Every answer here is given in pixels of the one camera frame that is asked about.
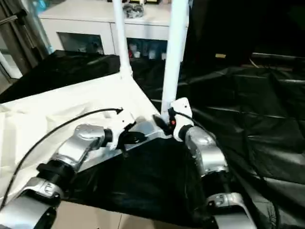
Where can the white plastic table leg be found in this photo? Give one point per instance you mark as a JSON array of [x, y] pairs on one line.
[[175, 59], [121, 35]]

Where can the white plastic table top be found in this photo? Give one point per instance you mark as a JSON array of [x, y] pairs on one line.
[[59, 100]]

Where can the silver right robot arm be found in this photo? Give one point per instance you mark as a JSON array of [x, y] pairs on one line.
[[207, 148]]

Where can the black plastic mat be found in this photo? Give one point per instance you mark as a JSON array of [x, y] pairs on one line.
[[155, 171]]

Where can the white cup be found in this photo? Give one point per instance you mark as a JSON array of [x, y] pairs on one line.
[[151, 56]]

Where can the red and white bottle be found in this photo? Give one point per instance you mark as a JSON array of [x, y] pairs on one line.
[[131, 51]]

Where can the small yellow label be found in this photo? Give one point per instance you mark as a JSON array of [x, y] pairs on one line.
[[220, 55]]

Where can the clear bag of dark items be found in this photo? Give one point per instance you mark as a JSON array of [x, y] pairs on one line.
[[133, 10]]

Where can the grey flat bar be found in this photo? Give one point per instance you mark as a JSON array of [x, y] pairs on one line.
[[278, 55]]

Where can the white sideboard cabinet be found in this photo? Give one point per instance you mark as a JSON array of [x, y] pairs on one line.
[[78, 23]]

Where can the white round pipe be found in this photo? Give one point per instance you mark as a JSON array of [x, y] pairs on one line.
[[9, 66]]

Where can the grey brown curtain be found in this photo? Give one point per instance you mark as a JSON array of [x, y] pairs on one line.
[[21, 40]]

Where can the grey metal pole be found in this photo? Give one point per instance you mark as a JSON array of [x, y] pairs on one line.
[[12, 18]]

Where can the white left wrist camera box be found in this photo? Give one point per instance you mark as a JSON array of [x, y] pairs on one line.
[[121, 126]]

